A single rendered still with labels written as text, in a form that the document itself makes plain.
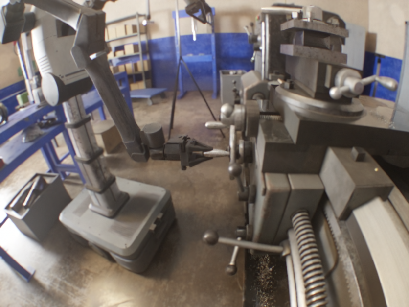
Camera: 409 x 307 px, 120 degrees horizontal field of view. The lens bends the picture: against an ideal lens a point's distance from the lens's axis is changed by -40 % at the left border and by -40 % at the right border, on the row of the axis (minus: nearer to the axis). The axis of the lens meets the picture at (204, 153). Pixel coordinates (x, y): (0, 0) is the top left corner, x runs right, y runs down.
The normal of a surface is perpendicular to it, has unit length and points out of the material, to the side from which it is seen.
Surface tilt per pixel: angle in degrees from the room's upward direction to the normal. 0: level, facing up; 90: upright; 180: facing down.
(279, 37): 90
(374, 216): 36
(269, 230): 90
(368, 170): 0
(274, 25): 90
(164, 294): 0
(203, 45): 90
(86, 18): 101
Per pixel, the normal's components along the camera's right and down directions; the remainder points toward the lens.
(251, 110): -0.13, -0.23
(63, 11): -0.15, 0.64
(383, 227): -0.62, -0.71
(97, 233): -0.05, -0.85
